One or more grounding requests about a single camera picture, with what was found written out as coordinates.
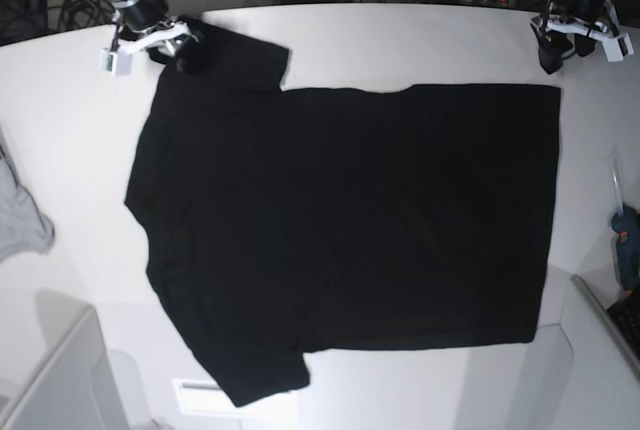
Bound black keyboard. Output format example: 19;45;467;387
607;287;640;356

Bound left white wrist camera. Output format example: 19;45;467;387
602;33;634;62

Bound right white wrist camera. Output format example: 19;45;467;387
100;49;133;76

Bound blue glue gun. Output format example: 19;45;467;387
609;157;639;292

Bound black T-shirt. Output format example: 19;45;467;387
125;20;562;407

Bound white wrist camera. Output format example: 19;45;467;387
602;33;634;62
100;49;133;76

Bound coiled black cable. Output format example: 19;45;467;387
57;0;121;34

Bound grey cloth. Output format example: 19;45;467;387
1;135;55;261

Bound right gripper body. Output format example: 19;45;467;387
113;0;191;56

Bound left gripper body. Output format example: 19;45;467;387
530;0;625;43

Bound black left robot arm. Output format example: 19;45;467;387
530;0;634;75

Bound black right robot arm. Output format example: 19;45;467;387
100;0;205;76

